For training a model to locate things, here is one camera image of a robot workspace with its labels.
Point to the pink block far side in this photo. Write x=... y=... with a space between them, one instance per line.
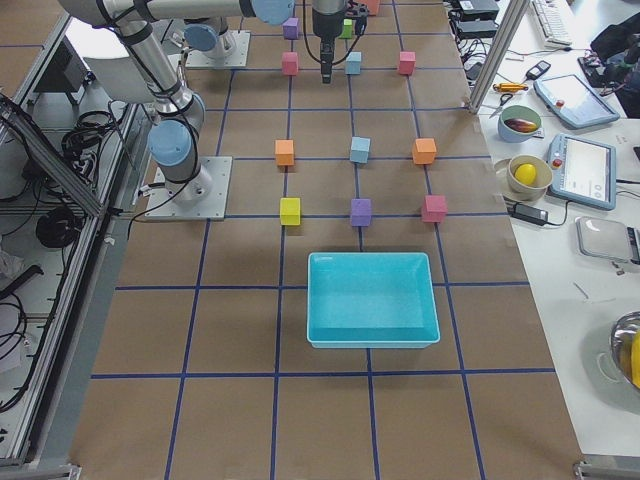
x=406 y=62

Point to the pink block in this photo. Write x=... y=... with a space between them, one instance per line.
x=434 y=208
x=406 y=62

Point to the aluminium frame post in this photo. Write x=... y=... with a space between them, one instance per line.
x=507 y=28

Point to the scissors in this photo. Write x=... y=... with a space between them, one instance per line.
x=504 y=99

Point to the near purple block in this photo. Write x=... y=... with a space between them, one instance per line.
x=360 y=212

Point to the black power adapter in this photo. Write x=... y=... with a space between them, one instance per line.
x=528 y=214

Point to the yellow block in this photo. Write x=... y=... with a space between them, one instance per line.
x=290 y=211

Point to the teach pendant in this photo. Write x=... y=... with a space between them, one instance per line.
x=583 y=171
x=574 y=102

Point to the orange block far side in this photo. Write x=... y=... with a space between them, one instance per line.
x=424 y=151

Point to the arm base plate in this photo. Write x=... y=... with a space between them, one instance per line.
x=203 y=198
x=225 y=52

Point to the light blue block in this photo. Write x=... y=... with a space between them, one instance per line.
x=359 y=149
x=353 y=62

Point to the far teach pendant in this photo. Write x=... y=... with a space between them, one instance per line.
x=574 y=102

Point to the green block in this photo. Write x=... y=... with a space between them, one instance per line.
x=347 y=31

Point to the cyan plastic tray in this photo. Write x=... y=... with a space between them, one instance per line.
x=371 y=300

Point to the pink plastic tray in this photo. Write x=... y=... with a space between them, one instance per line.
x=372 y=5

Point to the yellow handled tool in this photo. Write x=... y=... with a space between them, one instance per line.
x=510 y=87

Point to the orange block near arm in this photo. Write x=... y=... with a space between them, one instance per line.
x=284 y=152

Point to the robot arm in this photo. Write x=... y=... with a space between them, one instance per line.
x=270 y=12
x=173 y=142

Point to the white keyboard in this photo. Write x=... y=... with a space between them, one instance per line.
x=550 y=24

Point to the steel bowl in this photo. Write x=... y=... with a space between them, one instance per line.
x=620 y=363

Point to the purple block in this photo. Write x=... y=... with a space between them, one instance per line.
x=291 y=28
x=360 y=212

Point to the blue bowl with fruit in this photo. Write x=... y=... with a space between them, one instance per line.
x=518 y=123

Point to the beige bowl with lemon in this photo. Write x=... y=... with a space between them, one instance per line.
x=528 y=177

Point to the near teach pendant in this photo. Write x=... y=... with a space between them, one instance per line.
x=583 y=171

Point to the kitchen scale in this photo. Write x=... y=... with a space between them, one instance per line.
x=608 y=239

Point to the pink block near arm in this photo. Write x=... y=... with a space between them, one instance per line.
x=290 y=63

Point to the near pink block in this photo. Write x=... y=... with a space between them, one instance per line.
x=434 y=208

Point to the far purple block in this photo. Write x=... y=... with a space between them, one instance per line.
x=291 y=28

